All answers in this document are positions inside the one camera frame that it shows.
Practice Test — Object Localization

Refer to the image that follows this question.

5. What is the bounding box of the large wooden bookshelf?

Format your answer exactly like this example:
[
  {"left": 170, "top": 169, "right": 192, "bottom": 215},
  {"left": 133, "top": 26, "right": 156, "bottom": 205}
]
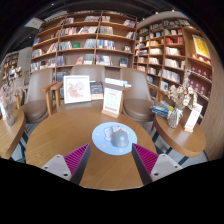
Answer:
[{"left": 29, "top": 11, "right": 138, "bottom": 81}]

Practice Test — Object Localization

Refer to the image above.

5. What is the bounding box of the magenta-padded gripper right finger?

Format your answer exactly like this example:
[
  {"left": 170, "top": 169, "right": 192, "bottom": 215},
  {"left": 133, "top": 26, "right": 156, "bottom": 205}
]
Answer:
[{"left": 131, "top": 143, "right": 184, "bottom": 186}]

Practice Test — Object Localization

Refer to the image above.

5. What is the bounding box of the glass vase with dried flowers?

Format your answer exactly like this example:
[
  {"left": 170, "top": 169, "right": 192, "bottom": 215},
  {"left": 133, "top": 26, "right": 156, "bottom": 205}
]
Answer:
[{"left": 166, "top": 69, "right": 199, "bottom": 130}]

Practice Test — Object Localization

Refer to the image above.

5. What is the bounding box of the stack of blue books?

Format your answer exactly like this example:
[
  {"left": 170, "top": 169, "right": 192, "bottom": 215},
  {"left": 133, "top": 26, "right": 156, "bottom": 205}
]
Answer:
[{"left": 149, "top": 100, "right": 175, "bottom": 119}]

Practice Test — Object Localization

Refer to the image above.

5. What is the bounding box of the grey computer mouse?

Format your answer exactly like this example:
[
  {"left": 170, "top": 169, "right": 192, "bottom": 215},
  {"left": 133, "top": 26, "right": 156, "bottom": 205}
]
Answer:
[{"left": 110, "top": 129, "right": 130, "bottom": 148}]

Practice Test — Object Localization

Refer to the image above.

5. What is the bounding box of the white sign on wooden base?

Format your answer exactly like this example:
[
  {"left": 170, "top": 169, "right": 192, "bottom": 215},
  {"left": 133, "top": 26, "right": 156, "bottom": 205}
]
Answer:
[
  {"left": 183, "top": 102, "right": 204, "bottom": 133},
  {"left": 101, "top": 82, "right": 125, "bottom": 119}
]

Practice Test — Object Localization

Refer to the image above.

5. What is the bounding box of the dark book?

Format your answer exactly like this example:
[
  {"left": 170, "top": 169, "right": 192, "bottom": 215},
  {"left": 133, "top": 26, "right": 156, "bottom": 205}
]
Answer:
[{"left": 89, "top": 81, "right": 104, "bottom": 101}]

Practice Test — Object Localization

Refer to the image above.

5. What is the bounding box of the light blue book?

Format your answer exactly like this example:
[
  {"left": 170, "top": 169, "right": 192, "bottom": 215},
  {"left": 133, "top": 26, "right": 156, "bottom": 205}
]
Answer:
[{"left": 104, "top": 77, "right": 131, "bottom": 88}]

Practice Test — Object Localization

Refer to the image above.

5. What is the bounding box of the round light blue mouse pad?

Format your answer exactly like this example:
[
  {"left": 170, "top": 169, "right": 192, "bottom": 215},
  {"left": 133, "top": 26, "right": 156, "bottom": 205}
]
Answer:
[{"left": 91, "top": 121, "right": 138, "bottom": 157}]

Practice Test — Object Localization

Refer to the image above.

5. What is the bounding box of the round wooden side table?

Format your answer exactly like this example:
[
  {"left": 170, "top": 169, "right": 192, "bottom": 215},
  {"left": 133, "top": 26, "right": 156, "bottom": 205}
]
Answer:
[
  {"left": 0, "top": 109, "right": 27, "bottom": 160},
  {"left": 153, "top": 112, "right": 208, "bottom": 158}
]

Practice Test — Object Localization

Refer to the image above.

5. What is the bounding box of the white framed pink flower picture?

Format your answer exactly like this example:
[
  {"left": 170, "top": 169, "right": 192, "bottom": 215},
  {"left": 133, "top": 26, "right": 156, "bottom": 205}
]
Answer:
[{"left": 63, "top": 74, "right": 92, "bottom": 105}]

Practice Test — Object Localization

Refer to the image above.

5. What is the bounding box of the distant wooden bookshelf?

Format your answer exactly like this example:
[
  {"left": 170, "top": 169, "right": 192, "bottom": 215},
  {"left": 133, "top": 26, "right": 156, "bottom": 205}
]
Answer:
[{"left": 1, "top": 51, "right": 20, "bottom": 83}]

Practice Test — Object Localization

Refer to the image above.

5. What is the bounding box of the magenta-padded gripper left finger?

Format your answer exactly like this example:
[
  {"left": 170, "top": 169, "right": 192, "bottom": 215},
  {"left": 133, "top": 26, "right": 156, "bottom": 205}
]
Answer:
[{"left": 41, "top": 143, "right": 92, "bottom": 186}]

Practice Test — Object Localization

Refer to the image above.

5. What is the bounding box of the curved wooden bookshelf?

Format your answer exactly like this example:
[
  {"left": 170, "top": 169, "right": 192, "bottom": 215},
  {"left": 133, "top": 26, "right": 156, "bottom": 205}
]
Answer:
[{"left": 134, "top": 16, "right": 221, "bottom": 111}]

